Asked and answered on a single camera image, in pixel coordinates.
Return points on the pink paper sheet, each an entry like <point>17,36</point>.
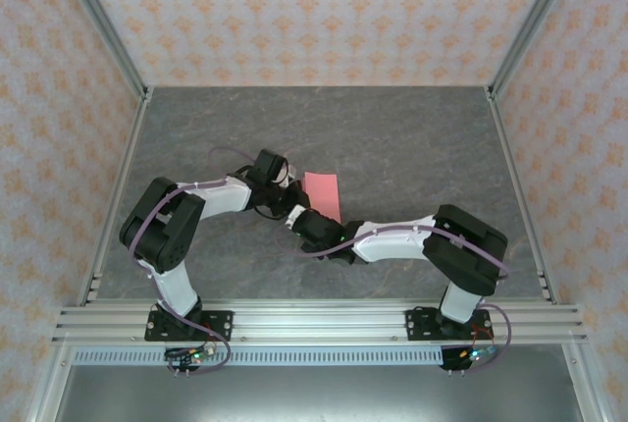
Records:
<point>324,194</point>

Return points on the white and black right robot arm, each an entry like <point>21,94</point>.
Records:
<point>392,245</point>

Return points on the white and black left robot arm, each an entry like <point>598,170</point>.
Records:
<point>221,196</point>

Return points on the grey metal panel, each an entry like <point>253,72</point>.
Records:
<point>314,397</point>

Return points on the circuit board with LEDs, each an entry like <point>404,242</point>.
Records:
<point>198,355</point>
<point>473,355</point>

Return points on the aluminium mounting rail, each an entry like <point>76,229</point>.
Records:
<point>319,321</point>

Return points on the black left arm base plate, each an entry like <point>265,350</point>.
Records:
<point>221,326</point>

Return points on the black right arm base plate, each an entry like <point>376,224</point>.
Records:
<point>417,326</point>

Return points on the aluminium table side rail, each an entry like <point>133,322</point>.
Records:
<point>505,147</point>
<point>117,196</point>

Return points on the small aluminium corner bracket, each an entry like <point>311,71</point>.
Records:
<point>94,289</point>
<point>544,289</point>

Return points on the aluminium frame post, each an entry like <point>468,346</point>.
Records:
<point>104,24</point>
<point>532,24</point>

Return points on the aluminium frame leg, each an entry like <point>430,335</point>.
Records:
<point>581,383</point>
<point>50,383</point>

